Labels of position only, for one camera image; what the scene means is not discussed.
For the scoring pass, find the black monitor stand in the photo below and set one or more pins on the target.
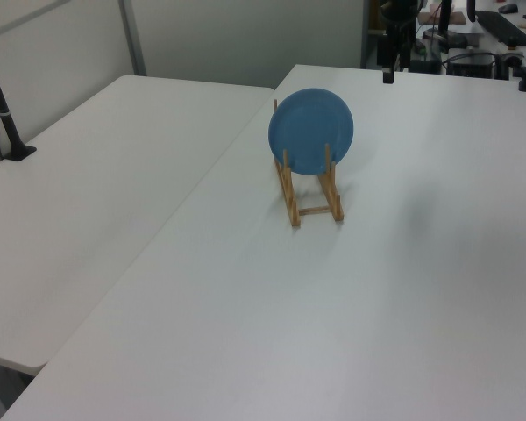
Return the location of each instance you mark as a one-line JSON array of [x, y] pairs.
[[445, 26]]

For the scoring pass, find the blue round plate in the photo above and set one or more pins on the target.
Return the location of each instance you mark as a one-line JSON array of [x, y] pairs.
[[311, 127]]

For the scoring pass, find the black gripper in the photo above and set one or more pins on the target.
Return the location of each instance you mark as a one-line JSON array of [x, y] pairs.
[[383, 50]]

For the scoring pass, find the black computer mouse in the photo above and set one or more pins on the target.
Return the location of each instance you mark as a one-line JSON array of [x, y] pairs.
[[506, 8]]

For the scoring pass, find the reddish brown mat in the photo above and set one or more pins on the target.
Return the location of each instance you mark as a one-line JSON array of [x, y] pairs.
[[458, 18]]

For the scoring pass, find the black electronics box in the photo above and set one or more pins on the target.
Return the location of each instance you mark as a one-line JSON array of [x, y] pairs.
[[470, 66]]

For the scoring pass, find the black computer keyboard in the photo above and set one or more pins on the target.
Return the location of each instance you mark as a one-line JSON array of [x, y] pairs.
[[504, 26]]

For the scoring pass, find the wooden plate rack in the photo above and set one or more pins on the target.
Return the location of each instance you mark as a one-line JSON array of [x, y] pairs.
[[293, 197]]

